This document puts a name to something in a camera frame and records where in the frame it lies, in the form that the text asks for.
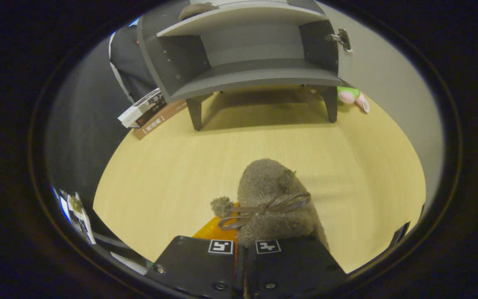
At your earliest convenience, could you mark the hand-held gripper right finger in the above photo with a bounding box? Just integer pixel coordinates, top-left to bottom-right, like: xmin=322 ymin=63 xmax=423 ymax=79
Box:
xmin=245 ymin=237 xmax=347 ymax=299

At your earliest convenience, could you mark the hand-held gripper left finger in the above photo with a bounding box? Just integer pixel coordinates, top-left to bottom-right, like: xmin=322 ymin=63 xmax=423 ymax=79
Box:
xmin=146 ymin=203 xmax=241 ymax=299

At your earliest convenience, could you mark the grey shoe cabinet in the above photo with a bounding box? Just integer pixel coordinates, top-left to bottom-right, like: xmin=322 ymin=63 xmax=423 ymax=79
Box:
xmin=137 ymin=0 xmax=340 ymax=131

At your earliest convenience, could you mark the brown book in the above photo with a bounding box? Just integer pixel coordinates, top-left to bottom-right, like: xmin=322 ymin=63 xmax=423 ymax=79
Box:
xmin=133 ymin=99 xmax=188 ymax=140

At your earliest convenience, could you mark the pink and green plush toy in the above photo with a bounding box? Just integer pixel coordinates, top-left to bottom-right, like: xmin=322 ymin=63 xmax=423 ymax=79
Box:
xmin=337 ymin=86 xmax=370 ymax=114

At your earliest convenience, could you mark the black backdrop cloth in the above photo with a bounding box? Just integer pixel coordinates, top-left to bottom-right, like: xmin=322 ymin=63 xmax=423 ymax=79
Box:
xmin=44 ymin=19 xmax=159 ymax=200

